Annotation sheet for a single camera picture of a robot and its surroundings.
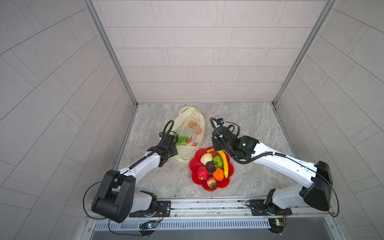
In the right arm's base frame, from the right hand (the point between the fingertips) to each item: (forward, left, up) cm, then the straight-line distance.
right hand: (212, 139), depth 77 cm
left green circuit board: (-33, +32, -14) cm, 48 cm away
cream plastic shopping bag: (+24, +13, -16) cm, 32 cm away
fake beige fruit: (-4, +4, -12) cm, 13 cm away
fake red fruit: (-12, +6, -11) cm, 18 cm away
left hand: (+5, +21, -13) cm, 26 cm away
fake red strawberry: (-17, +2, -12) cm, 21 cm away
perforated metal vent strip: (-34, +1, -18) cm, 38 cm away
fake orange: (-14, -2, -13) cm, 19 cm away
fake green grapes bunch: (+10, +17, -14) cm, 24 cm away
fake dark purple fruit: (-10, +2, -9) cm, 14 cm away
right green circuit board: (-35, -27, -19) cm, 48 cm away
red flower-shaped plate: (-6, +9, -14) cm, 18 cm away
